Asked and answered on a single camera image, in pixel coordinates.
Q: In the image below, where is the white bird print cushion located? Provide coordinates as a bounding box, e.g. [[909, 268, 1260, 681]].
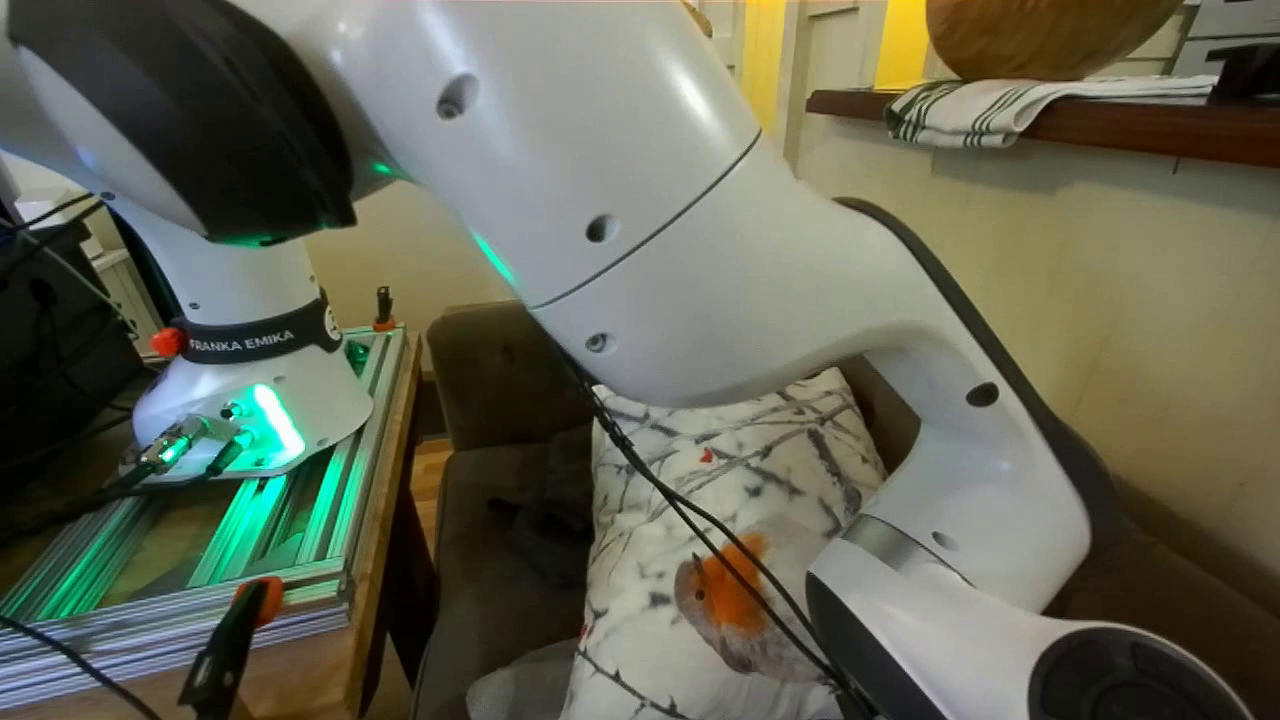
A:
[[558, 364, 891, 720]]

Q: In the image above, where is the green striped white towel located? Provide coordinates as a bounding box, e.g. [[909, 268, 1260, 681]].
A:
[[883, 73, 1226, 152]]

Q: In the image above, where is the black orange bar clamp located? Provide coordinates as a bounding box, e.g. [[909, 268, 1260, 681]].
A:
[[178, 570, 288, 720]]

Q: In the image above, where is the large wooden bowl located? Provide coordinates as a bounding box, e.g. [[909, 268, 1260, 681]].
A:
[[924, 0, 1187, 82]]

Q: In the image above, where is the black equipment bag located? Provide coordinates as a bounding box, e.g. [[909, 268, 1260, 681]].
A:
[[0, 217, 145, 464]]

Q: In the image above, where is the grey-brown tufted sofa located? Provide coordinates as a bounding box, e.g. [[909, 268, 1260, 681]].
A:
[[412, 300, 1280, 720]]

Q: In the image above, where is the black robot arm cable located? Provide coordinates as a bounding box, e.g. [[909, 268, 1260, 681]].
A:
[[585, 384, 883, 720]]

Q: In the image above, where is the aluminium frame robot table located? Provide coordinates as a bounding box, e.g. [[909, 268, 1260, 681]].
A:
[[0, 323, 433, 720]]

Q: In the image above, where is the brown wooden wall shelf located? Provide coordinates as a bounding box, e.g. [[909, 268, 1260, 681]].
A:
[[803, 82, 1280, 173]]

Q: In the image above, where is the thin black table cable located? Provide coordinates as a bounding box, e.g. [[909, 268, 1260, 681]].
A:
[[0, 612, 162, 720]]

